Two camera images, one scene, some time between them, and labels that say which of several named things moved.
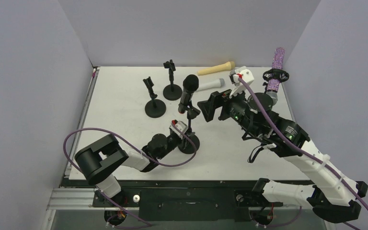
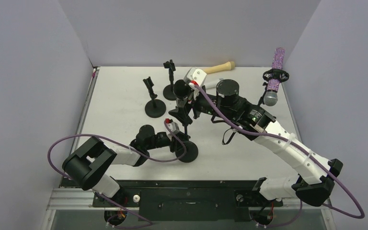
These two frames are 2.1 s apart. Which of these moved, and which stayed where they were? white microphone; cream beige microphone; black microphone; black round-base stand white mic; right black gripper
Moved: right black gripper; black microphone
Stayed: white microphone; black round-base stand white mic; cream beige microphone
